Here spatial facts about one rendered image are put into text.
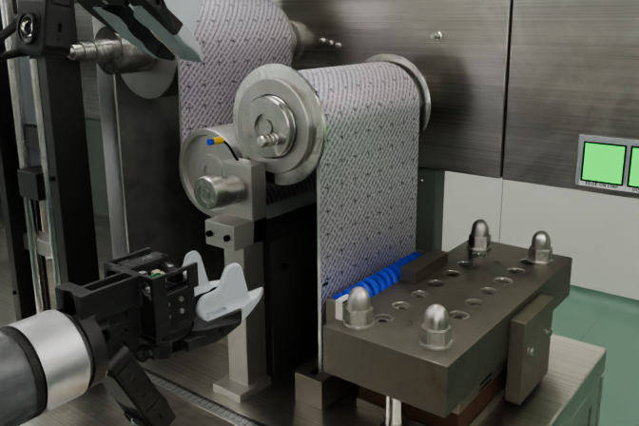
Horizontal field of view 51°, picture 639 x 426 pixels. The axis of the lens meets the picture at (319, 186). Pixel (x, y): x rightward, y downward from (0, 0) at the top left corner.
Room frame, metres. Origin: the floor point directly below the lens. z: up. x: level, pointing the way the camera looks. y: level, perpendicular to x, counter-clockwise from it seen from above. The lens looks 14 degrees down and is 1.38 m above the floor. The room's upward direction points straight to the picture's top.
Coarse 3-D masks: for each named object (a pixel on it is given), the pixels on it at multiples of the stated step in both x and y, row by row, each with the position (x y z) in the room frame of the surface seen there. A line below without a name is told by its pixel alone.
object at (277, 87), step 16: (272, 80) 0.80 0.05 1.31; (256, 96) 0.82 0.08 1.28; (288, 96) 0.79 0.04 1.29; (240, 112) 0.84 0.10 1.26; (304, 112) 0.77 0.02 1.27; (240, 128) 0.84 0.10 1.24; (304, 128) 0.77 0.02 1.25; (304, 144) 0.77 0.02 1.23; (256, 160) 0.82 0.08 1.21; (272, 160) 0.80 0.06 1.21; (288, 160) 0.79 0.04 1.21
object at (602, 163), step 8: (592, 144) 0.89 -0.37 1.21; (592, 152) 0.89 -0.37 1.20; (600, 152) 0.88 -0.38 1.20; (608, 152) 0.88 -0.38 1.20; (616, 152) 0.87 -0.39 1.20; (624, 152) 0.87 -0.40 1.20; (584, 160) 0.90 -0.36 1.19; (592, 160) 0.89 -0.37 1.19; (600, 160) 0.88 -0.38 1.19; (608, 160) 0.88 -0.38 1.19; (616, 160) 0.87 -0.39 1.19; (584, 168) 0.90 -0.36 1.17; (592, 168) 0.89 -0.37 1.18; (600, 168) 0.88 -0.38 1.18; (608, 168) 0.88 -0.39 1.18; (616, 168) 0.87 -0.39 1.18; (584, 176) 0.90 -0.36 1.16; (592, 176) 0.89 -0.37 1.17; (600, 176) 0.88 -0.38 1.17; (608, 176) 0.88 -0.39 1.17; (616, 176) 0.87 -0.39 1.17
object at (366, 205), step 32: (352, 160) 0.83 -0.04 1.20; (384, 160) 0.89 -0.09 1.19; (416, 160) 0.96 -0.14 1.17; (320, 192) 0.78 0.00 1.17; (352, 192) 0.83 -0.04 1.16; (384, 192) 0.89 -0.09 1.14; (416, 192) 0.96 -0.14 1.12; (320, 224) 0.78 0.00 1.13; (352, 224) 0.83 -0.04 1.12; (384, 224) 0.89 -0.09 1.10; (320, 256) 0.78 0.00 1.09; (352, 256) 0.83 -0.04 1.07; (384, 256) 0.90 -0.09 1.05; (320, 288) 0.78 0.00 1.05
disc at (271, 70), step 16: (272, 64) 0.82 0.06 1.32; (256, 80) 0.83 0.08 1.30; (288, 80) 0.80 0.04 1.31; (304, 80) 0.79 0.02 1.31; (240, 96) 0.85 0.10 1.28; (304, 96) 0.78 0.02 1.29; (320, 112) 0.77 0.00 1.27; (320, 128) 0.77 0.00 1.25; (240, 144) 0.85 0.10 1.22; (320, 144) 0.77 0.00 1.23; (304, 160) 0.79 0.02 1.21; (272, 176) 0.82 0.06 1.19; (288, 176) 0.80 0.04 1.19; (304, 176) 0.79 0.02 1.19
